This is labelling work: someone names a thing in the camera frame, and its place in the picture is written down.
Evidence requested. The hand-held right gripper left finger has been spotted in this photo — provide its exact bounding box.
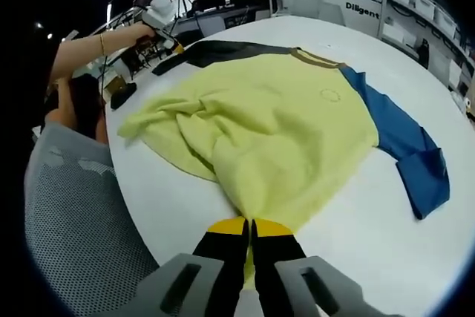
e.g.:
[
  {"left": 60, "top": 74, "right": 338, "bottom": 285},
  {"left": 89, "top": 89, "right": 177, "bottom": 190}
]
[{"left": 129, "top": 216, "right": 250, "bottom": 317}]

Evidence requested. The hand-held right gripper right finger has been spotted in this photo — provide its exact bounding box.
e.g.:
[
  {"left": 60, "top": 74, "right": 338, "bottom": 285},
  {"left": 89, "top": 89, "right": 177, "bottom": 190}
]
[{"left": 251, "top": 218, "right": 402, "bottom": 317}]

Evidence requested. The yellow garment with coloured sleeves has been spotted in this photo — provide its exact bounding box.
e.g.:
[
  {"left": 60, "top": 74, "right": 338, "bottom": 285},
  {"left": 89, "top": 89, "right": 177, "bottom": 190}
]
[{"left": 117, "top": 40, "right": 452, "bottom": 292}]

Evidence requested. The person's left hand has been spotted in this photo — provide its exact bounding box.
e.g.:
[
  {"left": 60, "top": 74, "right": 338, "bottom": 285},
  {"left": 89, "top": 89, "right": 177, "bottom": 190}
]
[{"left": 128, "top": 22, "right": 159, "bottom": 49}]

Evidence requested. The dark printed desk panel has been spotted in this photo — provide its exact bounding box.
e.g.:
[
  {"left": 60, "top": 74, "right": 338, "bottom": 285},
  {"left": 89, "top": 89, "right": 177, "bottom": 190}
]
[{"left": 223, "top": 16, "right": 261, "bottom": 30}]

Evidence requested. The black bag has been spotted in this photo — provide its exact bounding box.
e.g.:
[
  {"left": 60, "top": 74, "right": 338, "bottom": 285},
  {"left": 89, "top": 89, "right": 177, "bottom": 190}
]
[{"left": 415, "top": 38, "right": 431, "bottom": 69}]

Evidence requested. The row of white storage bins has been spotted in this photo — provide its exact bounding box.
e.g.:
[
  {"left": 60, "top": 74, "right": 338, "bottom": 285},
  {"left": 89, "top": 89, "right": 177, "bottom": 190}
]
[{"left": 387, "top": 0, "right": 459, "bottom": 36}]

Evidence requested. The grey metal shelving unit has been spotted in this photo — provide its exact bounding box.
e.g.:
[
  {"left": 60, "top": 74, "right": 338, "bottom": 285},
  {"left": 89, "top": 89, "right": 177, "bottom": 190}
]
[{"left": 384, "top": 0, "right": 475, "bottom": 88}]

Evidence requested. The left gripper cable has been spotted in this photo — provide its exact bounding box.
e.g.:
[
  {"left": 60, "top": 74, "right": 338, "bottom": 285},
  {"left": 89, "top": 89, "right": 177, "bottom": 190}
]
[{"left": 96, "top": 53, "right": 111, "bottom": 110}]

